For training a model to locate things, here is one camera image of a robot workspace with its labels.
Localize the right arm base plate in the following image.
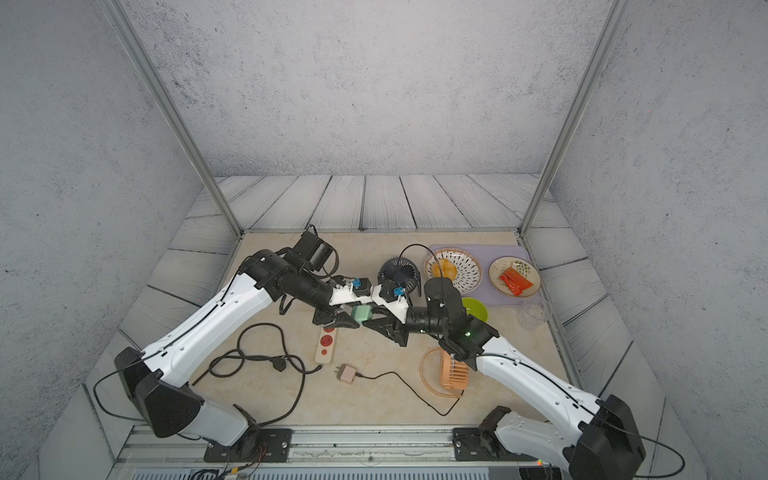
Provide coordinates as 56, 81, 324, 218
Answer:
452, 427, 510, 462

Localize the black orange fan cable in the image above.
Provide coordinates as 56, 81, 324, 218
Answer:
356, 371, 464, 418

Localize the knotted bread roll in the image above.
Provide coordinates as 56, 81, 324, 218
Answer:
431, 258, 458, 281

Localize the lime green bowl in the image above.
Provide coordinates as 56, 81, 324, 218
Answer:
462, 297, 489, 322

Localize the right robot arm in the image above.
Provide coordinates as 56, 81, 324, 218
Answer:
363, 277, 646, 479

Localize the orange desk fan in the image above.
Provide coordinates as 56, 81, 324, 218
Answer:
419, 348, 470, 399

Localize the black power strip cable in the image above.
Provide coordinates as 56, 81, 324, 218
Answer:
191, 322, 325, 427

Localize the green USB power adapter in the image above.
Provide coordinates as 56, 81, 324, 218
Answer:
351, 305, 373, 325

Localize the dark grey desk fan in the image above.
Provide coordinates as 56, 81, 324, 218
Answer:
377, 257, 421, 295

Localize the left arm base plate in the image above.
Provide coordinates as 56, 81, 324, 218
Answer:
203, 427, 293, 464

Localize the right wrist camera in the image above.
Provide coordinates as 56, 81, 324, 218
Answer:
371, 284, 410, 324

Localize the pink USB power adapter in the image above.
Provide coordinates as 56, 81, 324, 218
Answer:
336, 364, 358, 384

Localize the beige plate with leaf pattern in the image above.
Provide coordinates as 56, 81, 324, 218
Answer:
488, 256, 541, 298

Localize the clear plastic cup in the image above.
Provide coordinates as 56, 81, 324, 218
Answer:
518, 297, 550, 330

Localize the white red power strip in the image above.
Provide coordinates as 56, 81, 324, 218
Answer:
314, 327, 337, 365

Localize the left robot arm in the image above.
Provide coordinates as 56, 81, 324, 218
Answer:
115, 231, 336, 460

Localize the lilac plastic tray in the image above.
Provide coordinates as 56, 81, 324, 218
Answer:
430, 244, 534, 306

